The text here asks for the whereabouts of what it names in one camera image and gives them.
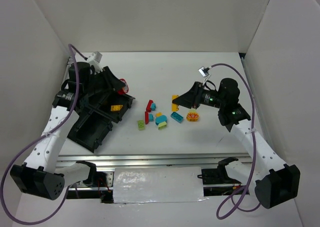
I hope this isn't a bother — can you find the light green slope lego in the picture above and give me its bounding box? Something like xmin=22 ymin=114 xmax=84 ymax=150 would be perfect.
xmin=158 ymin=121 xmax=167 ymax=130

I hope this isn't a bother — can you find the yellow lego brick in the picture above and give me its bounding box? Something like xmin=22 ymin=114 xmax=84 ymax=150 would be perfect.
xmin=110 ymin=104 xmax=123 ymax=112

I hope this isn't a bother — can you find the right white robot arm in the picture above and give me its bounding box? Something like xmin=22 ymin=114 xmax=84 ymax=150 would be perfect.
xmin=172 ymin=78 xmax=301 ymax=209

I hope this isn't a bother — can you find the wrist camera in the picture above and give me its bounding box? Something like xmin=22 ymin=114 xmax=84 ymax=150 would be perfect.
xmin=87 ymin=51 xmax=103 ymax=65
xmin=198 ymin=66 xmax=212 ymax=85

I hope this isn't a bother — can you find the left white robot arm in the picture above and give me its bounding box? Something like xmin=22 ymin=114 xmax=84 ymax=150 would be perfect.
xmin=9 ymin=62 xmax=133 ymax=200

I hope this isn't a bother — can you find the blue flat lego brick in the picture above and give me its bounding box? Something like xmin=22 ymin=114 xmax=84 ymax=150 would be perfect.
xmin=170 ymin=111 xmax=184 ymax=124

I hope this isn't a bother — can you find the small teal lego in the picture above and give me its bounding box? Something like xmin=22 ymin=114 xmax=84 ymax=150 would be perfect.
xmin=148 ymin=113 xmax=154 ymax=121
xmin=150 ymin=102 xmax=157 ymax=111

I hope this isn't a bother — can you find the red curved lego lower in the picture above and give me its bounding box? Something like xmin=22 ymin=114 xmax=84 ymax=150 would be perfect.
xmin=144 ymin=111 xmax=150 ymax=125

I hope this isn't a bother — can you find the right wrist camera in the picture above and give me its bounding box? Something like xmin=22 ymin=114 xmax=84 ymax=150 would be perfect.
xmin=198 ymin=66 xmax=212 ymax=85

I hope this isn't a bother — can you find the orange flower lego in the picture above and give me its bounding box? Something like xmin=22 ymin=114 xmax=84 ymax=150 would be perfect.
xmin=186 ymin=110 xmax=200 ymax=122

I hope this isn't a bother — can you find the small teal lego lower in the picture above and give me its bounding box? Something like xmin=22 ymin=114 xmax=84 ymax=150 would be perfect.
xmin=148 ymin=113 xmax=154 ymax=121

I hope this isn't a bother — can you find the aluminium rail frame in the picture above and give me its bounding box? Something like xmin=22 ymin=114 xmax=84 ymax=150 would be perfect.
xmin=49 ymin=52 xmax=279 ymax=204

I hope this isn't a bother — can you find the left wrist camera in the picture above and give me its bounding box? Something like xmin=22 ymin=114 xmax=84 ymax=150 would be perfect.
xmin=87 ymin=51 xmax=103 ymax=65

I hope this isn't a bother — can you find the red arch lego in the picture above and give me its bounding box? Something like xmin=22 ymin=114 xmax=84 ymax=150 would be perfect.
xmin=146 ymin=99 xmax=153 ymax=113

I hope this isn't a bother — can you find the black four-compartment tray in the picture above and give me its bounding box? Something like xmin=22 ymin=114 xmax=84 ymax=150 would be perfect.
xmin=67 ymin=91 xmax=135 ymax=153

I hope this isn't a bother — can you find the red lego with flower print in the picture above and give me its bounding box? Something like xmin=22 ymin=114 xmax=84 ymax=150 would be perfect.
xmin=117 ymin=78 xmax=129 ymax=95

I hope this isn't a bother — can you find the small teal lego upper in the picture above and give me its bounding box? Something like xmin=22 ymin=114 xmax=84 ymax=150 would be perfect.
xmin=150 ymin=102 xmax=157 ymax=111

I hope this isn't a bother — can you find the orange-yellow lego brick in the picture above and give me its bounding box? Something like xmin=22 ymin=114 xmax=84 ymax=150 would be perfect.
xmin=171 ymin=95 xmax=179 ymax=112

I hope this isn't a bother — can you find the teal rounded lego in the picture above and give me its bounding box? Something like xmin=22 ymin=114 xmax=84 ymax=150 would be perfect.
xmin=155 ymin=115 xmax=167 ymax=126

